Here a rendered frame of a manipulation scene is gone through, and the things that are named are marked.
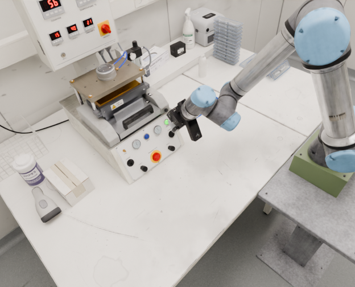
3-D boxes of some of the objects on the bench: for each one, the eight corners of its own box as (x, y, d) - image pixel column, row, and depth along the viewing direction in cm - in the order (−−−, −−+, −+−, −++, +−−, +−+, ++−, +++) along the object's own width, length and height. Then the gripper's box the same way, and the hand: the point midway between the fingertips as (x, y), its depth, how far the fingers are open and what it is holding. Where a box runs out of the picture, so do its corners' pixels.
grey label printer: (182, 37, 200) (181, 13, 187) (202, 28, 207) (202, 4, 195) (205, 48, 186) (206, 24, 173) (226, 38, 193) (227, 14, 181)
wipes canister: (24, 180, 125) (7, 160, 114) (41, 169, 129) (27, 148, 118) (32, 191, 121) (15, 171, 110) (50, 179, 125) (35, 159, 114)
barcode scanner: (26, 198, 119) (17, 188, 113) (43, 187, 122) (35, 176, 116) (48, 228, 108) (38, 218, 102) (65, 214, 112) (57, 205, 106)
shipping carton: (49, 183, 123) (41, 171, 117) (74, 167, 129) (67, 154, 122) (70, 208, 114) (62, 197, 107) (95, 189, 119) (89, 177, 113)
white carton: (132, 72, 172) (130, 61, 167) (155, 55, 184) (153, 45, 179) (147, 77, 167) (145, 66, 162) (169, 60, 179) (168, 49, 174)
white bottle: (207, 75, 172) (208, 54, 161) (202, 78, 170) (201, 57, 159) (202, 72, 175) (202, 51, 164) (197, 75, 173) (196, 54, 162)
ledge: (112, 80, 176) (111, 74, 173) (199, 32, 213) (199, 26, 209) (141, 98, 160) (140, 93, 157) (229, 43, 197) (230, 37, 194)
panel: (133, 181, 120) (114, 147, 112) (182, 145, 133) (168, 112, 124) (135, 183, 118) (116, 148, 110) (184, 146, 131) (170, 113, 123)
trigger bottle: (184, 43, 193) (182, 7, 174) (195, 44, 191) (195, 7, 173) (181, 49, 187) (179, 12, 169) (193, 50, 186) (192, 12, 167)
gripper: (190, 94, 105) (173, 114, 125) (173, 105, 102) (157, 123, 121) (203, 113, 105) (184, 129, 125) (186, 124, 101) (169, 139, 121)
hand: (175, 131), depth 122 cm, fingers closed
